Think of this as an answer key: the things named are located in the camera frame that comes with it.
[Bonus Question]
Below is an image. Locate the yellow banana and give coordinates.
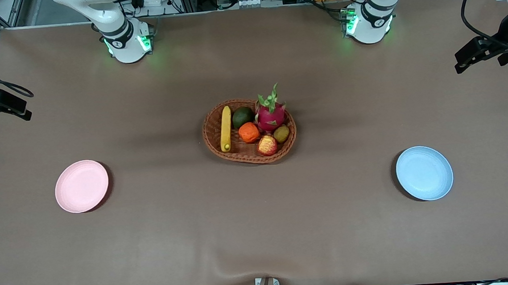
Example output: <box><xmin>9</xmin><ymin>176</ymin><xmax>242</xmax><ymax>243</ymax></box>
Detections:
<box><xmin>218</xmin><ymin>106</ymin><xmax>234</xmax><ymax>153</ymax></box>

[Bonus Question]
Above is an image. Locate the red yellow apple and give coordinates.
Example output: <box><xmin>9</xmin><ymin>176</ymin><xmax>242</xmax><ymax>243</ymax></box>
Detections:
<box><xmin>256</xmin><ymin>134</ymin><xmax>279</xmax><ymax>157</ymax></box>

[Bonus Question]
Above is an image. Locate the pink round plate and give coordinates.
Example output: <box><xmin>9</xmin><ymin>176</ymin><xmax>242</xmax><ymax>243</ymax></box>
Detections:
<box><xmin>53</xmin><ymin>159</ymin><xmax>112</xmax><ymax>215</ymax></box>

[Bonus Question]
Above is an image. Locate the blue round plate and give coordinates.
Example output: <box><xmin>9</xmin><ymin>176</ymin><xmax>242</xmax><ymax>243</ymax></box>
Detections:
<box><xmin>394</xmin><ymin>144</ymin><xmax>455</xmax><ymax>203</ymax></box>

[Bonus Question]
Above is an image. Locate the white power strip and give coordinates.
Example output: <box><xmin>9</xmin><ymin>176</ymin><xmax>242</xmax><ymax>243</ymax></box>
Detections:
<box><xmin>124</xmin><ymin>0</ymin><xmax>176</xmax><ymax>11</ymax></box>

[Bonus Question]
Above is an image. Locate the brown-green kiwi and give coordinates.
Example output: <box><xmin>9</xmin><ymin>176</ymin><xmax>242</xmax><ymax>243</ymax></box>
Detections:
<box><xmin>273</xmin><ymin>125</ymin><xmax>291</xmax><ymax>144</ymax></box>

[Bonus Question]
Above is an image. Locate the pink dragon fruit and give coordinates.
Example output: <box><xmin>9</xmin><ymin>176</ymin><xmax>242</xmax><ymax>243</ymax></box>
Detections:
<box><xmin>252</xmin><ymin>82</ymin><xmax>289</xmax><ymax>133</ymax></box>

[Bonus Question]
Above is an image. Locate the dark green avocado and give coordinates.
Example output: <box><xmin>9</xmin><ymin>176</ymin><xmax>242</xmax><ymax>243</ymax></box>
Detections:
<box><xmin>231</xmin><ymin>106</ymin><xmax>256</xmax><ymax>129</ymax></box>

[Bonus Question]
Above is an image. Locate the brown woven wicker basket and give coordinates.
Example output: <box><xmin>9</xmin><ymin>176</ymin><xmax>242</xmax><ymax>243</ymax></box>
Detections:
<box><xmin>200</xmin><ymin>95</ymin><xmax>300</xmax><ymax>169</ymax></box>

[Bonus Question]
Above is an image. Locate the orange fruit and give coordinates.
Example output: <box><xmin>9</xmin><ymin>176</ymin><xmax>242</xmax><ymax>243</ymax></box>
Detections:
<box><xmin>238</xmin><ymin>122</ymin><xmax>261</xmax><ymax>145</ymax></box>

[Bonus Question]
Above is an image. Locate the brown table mat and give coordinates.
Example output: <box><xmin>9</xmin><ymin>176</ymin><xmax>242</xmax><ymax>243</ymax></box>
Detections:
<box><xmin>0</xmin><ymin>0</ymin><xmax>508</xmax><ymax>285</ymax></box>

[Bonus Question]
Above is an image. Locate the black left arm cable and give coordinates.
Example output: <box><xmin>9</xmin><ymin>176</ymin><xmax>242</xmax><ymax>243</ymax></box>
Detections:
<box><xmin>459</xmin><ymin>0</ymin><xmax>508</xmax><ymax>54</ymax></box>

